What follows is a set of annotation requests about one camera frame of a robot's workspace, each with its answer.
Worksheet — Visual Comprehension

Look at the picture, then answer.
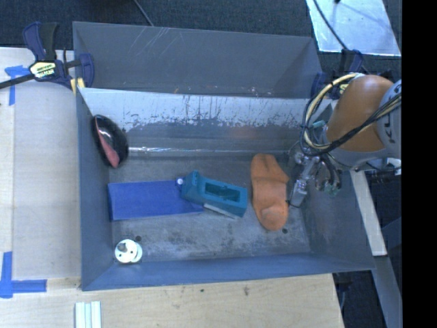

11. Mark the teal hollow box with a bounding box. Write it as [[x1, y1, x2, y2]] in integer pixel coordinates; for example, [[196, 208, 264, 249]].
[[180, 169, 249, 220]]

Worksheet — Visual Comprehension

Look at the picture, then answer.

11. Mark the orange soft foot-shaped toy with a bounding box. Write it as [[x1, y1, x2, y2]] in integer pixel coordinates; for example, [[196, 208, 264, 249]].
[[250, 153, 291, 232]]

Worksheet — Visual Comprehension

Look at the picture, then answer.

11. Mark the grey metal bin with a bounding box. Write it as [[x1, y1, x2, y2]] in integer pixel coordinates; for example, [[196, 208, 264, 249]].
[[72, 21, 377, 292]]

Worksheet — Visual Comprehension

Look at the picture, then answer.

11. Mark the blue flat block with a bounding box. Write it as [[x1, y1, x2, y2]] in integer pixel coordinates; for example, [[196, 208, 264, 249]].
[[107, 179, 206, 222]]

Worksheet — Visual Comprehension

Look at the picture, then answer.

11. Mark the pale wood flat board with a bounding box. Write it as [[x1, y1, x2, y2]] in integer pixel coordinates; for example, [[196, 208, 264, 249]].
[[12, 79, 83, 281]]

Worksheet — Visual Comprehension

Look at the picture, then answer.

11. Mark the white round knob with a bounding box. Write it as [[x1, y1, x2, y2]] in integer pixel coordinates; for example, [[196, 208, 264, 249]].
[[113, 238, 144, 264]]

